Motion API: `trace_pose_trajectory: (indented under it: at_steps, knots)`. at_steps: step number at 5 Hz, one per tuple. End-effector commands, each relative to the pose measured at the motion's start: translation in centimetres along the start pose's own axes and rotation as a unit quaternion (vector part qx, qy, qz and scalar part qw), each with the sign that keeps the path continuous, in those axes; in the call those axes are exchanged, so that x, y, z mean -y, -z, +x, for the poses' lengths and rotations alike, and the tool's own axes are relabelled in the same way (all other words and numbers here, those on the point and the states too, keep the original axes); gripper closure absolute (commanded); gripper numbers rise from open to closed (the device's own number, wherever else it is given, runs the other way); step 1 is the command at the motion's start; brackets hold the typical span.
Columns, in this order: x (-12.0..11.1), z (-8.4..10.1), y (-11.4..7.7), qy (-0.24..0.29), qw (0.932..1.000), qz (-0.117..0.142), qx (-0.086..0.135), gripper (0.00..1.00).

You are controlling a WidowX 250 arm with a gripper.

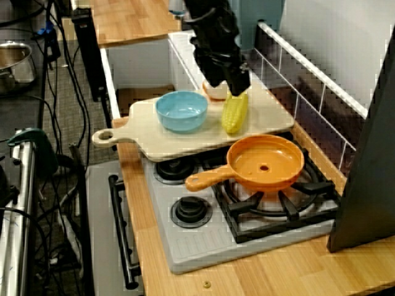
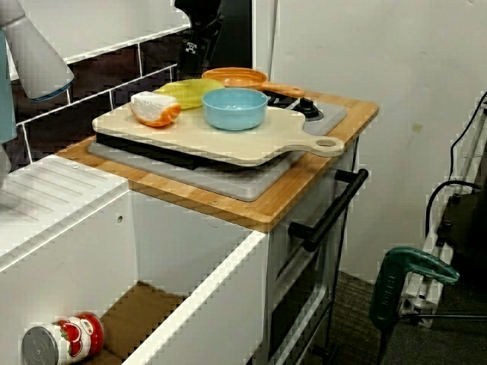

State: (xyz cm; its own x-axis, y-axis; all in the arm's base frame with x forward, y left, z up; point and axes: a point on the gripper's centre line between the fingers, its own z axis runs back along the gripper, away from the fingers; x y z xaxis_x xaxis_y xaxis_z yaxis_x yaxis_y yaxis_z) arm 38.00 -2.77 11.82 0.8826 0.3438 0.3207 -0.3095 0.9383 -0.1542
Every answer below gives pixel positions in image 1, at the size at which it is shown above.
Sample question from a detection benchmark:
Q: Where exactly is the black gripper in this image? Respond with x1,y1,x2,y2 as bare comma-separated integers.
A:
188,15,251,96

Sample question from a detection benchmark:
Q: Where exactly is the yellow toy corn cob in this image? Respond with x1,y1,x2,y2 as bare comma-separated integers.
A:
221,93,249,134

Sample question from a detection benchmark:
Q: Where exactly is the light blue bowl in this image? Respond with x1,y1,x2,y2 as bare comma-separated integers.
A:
155,89,209,134

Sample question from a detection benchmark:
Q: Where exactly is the orange toy frying pan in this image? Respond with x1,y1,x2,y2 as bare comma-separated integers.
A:
185,134,306,194

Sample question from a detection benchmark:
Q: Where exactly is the wooden cutting board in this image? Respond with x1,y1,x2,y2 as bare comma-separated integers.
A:
91,78,296,163

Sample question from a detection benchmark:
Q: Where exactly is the teal box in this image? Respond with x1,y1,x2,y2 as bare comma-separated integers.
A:
237,0,285,52

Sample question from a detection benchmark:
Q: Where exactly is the dark tile backsplash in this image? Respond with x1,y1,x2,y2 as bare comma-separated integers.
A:
252,20,370,186

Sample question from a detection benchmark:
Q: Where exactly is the white toy sink unit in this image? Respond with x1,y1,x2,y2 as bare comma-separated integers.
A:
99,29,247,121

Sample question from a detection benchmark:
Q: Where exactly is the black stove knob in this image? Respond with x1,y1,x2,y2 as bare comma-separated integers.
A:
170,196,213,229
155,157,198,185

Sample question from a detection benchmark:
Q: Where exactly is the black burner grate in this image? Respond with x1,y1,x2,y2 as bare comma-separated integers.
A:
200,132,343,244

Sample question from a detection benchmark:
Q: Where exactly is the grey toy stove top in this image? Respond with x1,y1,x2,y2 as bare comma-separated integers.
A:
141,129,342,275

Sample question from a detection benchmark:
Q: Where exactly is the black slanted side panel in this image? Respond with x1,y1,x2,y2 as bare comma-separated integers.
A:
326,29,395,253

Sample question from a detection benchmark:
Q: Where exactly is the green clamp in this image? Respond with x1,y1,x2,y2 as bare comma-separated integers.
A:
6,128,59,178

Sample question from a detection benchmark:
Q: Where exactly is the grey oven door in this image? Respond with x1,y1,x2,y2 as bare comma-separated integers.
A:
86,160,144,296

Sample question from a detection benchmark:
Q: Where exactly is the steel pot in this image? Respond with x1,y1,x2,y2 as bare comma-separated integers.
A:
0,41,37,96

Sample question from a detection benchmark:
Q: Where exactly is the black upright post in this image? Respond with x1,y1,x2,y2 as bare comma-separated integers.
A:
70,7,109,102

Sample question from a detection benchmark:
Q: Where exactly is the black oven door handle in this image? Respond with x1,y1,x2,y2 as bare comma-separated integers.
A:
107,175,139,290

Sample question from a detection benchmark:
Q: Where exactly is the blue cable plug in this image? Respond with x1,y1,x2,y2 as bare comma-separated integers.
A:
36,18,56,37

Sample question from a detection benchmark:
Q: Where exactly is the black cable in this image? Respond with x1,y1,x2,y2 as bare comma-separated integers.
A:
0,4,47,28

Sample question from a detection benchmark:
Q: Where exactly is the aluminium rail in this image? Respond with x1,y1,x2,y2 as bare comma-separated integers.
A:
0,141,38,296

